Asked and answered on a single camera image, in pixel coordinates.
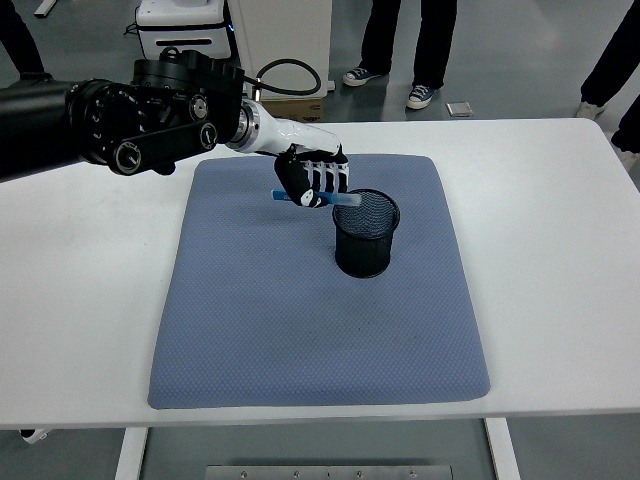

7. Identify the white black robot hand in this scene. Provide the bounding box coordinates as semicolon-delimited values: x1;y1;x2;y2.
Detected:
252;105;351;210

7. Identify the blue marker with clear cap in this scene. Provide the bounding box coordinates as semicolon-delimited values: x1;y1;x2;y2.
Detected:
269;188;362;207

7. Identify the black mesh pen holder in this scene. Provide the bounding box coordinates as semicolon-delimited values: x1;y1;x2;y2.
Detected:
332;187;402;280

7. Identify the brown cardboard box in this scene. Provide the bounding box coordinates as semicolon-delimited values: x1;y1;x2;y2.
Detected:
259;97;324;124

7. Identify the white cabinet column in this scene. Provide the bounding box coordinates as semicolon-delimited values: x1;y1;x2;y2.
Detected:
227;0;335;100

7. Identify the person in blue sneakers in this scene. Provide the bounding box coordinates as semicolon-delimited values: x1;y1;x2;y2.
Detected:
342;0;459;111

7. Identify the blue-grey padded mat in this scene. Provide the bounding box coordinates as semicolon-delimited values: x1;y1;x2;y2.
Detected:
147;153;492;411

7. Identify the person in dark shoes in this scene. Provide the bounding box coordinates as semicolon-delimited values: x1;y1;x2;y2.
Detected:
0;0;54;86

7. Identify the person in white shoes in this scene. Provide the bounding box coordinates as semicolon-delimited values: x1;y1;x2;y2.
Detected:
574;0;640;171

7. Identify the grey metal plate with screws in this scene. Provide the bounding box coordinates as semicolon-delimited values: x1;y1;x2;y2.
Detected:
204;465;454;480

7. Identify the white table leg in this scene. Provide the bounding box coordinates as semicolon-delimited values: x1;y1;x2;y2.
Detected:
483;417;522;480
114;428;150;480

